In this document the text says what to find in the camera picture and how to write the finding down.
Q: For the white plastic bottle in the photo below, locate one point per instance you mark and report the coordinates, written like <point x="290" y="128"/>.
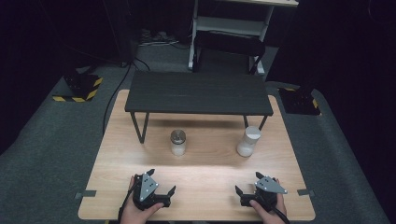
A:
<point x="249" y="141"/>

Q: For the glass jar with metal lid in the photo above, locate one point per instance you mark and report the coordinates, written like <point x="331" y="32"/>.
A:
<point x="178" y="144"/>

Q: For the black tabletop shelf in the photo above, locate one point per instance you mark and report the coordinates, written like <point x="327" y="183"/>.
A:
<point x="199" y="93"/>

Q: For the black stool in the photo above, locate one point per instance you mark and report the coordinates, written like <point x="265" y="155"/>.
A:
<point x="230" y="43"/>

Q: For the person's left hand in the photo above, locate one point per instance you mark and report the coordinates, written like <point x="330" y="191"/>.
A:
<point x="134" y="214"/>

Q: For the dark curtain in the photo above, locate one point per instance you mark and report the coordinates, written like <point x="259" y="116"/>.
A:
<point x="351" y="62"/>
<point x="37" y="46"/>

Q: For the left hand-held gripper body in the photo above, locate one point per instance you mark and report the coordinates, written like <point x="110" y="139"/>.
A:
<point x="146" y="199"/>

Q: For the person's right hand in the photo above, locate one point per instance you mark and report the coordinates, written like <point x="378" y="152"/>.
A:
<point x="267" y="216"/>

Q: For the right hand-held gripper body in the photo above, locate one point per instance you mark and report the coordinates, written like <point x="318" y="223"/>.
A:
<point x="264" y="194"/>

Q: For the grey tape strip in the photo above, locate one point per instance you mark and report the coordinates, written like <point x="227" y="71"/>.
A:
<point x="85" y="194"/>
<point x="305" y="192"/>

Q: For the black yellow striped base plate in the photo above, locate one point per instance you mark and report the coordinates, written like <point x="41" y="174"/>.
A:
<point x="299" y="101"/>
<point x="81" y="88"/>

